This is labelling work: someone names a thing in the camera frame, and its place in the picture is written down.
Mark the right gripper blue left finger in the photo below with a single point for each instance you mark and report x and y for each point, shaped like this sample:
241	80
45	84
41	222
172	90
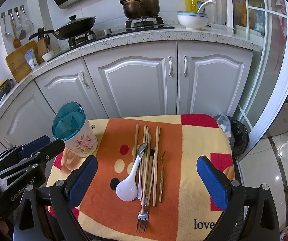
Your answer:
79	180

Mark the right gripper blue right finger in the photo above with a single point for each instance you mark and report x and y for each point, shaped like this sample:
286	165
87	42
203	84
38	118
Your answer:
215	182

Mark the white ceramic soup spoon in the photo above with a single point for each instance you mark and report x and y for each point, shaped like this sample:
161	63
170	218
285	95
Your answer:
127	189

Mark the teal floral utensil holder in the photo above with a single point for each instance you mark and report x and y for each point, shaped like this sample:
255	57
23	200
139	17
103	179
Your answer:
71	125

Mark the wooden chopstick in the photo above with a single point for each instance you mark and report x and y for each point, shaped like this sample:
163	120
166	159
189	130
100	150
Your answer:
136	139
146	163
155	165
149	178
145	139

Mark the metal fork wooden handle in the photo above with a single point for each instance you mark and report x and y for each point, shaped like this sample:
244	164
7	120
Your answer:
143	213

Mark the metal spoon pink handle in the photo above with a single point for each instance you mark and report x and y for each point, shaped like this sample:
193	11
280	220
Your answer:
140	153

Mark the small gold dessert fork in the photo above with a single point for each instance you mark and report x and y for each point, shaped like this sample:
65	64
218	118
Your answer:
161	177

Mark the hanging kitchen utensils set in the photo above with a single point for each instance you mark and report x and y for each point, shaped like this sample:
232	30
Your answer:
15	22

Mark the black trash bag bin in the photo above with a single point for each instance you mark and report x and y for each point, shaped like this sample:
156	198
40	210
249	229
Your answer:
235	131

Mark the colourful patterned table cloth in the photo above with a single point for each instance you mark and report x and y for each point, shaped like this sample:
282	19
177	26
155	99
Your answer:
186	211

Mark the yellow lidded casserole pot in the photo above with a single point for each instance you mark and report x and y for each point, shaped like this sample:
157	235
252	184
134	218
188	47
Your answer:
5	87

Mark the wooden cutting board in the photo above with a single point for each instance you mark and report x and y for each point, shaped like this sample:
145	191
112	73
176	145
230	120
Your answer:
17	62

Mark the white blue packet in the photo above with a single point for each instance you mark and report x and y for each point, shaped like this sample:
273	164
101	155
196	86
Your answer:
31	58

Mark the small white bowl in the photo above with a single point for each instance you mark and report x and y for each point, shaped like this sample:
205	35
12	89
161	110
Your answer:
47	56

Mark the wooden knife block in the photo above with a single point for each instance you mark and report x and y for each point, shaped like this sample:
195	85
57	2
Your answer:
42	46

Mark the black frying pan with lid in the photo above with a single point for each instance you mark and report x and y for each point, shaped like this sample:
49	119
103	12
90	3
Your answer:
74	28

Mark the white bowl with ladle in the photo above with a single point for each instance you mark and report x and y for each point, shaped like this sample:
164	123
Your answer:
195	20

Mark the black gas stove top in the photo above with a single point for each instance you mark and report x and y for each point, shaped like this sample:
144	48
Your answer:
136	25

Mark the bronze stock pot with lid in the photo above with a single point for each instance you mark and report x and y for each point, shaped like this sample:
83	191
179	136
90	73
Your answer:
134	9

